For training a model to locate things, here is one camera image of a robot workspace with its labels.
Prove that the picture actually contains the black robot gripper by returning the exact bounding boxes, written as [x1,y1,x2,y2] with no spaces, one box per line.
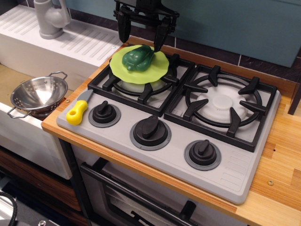
[114,0,180,52]

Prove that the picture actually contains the green toy bell pepper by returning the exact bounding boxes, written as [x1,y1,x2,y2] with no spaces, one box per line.
[122,45,155,72]

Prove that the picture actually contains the light green plastic plate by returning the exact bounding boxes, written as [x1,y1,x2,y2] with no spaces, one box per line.
[110,45,169,84]

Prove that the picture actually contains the white left burner disc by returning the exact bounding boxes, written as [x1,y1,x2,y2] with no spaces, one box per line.
[113,80,169,97]

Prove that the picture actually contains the white burner disc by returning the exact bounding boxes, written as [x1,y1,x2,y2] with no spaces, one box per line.
[113,80,169,97]
[196,85,248,123]

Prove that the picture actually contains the white toy sink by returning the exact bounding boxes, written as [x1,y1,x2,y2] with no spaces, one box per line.
[0,5,122,179]

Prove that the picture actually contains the left black burner grate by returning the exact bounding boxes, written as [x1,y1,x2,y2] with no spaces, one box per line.
[88,54,195,117]

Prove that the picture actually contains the black burner grate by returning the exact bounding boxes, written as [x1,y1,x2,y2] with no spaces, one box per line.
[88,54,195,117]
[164,65,281,152]

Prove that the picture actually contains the grey toy faucet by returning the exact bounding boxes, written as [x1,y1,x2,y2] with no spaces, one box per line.
[33,0,71,40]

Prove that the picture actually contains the left black stove knob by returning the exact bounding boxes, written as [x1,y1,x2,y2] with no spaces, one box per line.
[88,101,121,128]

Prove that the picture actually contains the black stove knob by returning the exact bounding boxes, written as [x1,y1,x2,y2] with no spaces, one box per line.
[130,115,172,151]
[88,101,121,128]
[184,139,222,171]

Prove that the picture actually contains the white right burner disc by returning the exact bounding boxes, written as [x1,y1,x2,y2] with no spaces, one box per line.
[196,85,248,123]

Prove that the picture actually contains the middle black stove knob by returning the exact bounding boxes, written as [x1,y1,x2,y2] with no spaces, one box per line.
[130,115,172,151]

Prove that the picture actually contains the right black burner grate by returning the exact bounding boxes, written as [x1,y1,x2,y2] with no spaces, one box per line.
[164,65,281,152]

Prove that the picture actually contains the steel colander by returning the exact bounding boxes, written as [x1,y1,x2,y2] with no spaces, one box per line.
[8,71,68,119]

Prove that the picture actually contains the right black stove knob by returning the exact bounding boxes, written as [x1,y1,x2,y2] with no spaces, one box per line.
[184,139,222,171]

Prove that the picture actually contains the grey toy stove top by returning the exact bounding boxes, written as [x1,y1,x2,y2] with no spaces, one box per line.
[56,53,282,204]

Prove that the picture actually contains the toy oven door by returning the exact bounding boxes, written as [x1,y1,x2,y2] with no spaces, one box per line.
[79,158,242,226]

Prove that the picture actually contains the yellow handled toy knife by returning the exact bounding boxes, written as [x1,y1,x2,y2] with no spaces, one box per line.
[66,89,93,125]

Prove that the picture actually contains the black oven door handle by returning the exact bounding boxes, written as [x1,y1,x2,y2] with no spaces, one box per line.
[80,162,194,226]

